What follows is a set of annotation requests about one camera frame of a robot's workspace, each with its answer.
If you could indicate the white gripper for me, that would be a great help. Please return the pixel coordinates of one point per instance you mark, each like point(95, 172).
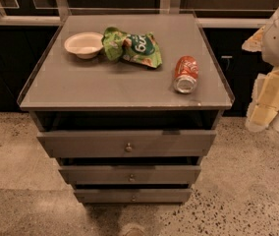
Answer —
point(264, 104)

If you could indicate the grey bottom drawer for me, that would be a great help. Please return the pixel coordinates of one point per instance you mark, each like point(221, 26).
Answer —
point(133, 196)

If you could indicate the grey drawer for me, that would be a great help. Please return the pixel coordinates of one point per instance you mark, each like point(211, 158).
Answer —
point(133, 196)
point(148, 143)
point(125, 174)

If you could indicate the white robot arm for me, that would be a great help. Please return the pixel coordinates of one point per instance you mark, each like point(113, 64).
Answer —
point(270, 43)

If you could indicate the grey top drawer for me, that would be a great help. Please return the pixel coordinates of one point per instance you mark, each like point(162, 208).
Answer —
point(148, 143)

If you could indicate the grey middle drawer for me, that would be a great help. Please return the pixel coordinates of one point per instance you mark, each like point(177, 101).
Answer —
point(125, 174)

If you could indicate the grey drawer cabinet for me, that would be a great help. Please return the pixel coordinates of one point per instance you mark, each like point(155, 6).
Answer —
point(66, 93)

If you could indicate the orange soda can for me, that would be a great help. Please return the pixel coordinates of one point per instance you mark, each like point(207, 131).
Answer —
point(186, 74)

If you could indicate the green chip bag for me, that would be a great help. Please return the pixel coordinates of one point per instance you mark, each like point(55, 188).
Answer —
point(142, 49)

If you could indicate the white paper bowl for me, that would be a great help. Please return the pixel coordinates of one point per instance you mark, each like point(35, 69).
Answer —
point(85, 45)

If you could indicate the dark background cabinets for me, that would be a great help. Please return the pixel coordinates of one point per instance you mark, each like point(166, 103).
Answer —
point(21, 48)

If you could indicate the metal railing frame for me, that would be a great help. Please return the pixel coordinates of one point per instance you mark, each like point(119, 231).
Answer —
point(248, 14)

